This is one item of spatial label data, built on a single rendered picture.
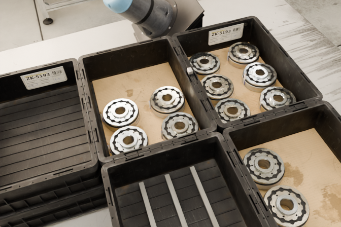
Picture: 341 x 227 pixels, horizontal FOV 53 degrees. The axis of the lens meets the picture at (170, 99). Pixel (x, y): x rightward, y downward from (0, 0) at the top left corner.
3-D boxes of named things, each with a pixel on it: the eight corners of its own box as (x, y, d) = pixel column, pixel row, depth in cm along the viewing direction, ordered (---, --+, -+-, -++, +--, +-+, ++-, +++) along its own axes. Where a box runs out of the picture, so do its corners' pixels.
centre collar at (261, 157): (249, 159, 86) (250, 158, 85) (267, 154, 87) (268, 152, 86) (259, 176, 83) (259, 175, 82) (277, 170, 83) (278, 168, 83)
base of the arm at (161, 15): (140, 25, 138) (121, 14, 131) (163, -5, 133) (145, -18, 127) (153, 45, 128) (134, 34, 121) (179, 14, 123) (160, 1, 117)
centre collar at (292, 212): (271, 199, 79) (271, 198, 78) (289, 192, 80) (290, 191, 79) (282, 219, 75) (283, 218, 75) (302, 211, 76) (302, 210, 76)
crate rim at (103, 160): (78, 62, 106) (76, 56, 104) (170, 40, 111) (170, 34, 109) (101, 169, 80) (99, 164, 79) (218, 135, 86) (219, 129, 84)
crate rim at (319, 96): (170, 40, 111) (170, 34, 109) (253, 20, 116) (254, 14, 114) (219, 135, 86) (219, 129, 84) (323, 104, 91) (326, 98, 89)
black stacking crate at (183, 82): (86, 83, 113) (77, 58, 104) (171, 62, 118) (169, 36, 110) (109, 188, 88) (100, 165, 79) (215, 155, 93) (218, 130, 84)
